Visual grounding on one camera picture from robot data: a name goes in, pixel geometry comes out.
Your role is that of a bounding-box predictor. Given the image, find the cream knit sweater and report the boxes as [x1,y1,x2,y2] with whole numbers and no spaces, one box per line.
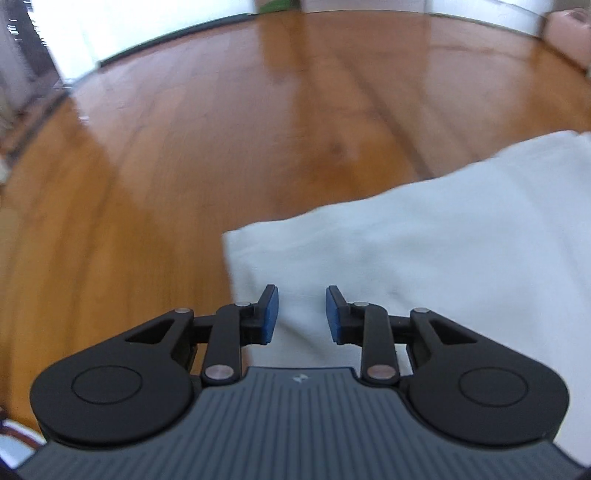
[222,130,591,467]

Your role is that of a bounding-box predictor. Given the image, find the green mat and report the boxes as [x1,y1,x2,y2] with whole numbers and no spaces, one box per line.
[257,0,302,13]

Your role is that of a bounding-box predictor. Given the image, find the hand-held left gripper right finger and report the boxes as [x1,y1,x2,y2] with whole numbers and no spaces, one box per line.
[325,285,481,386]

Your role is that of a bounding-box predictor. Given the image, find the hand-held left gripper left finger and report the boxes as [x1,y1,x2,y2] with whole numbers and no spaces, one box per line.
[124,284,281,386]

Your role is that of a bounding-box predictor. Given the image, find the pink cushion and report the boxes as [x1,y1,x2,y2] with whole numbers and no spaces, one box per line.
[542,8,591,71]

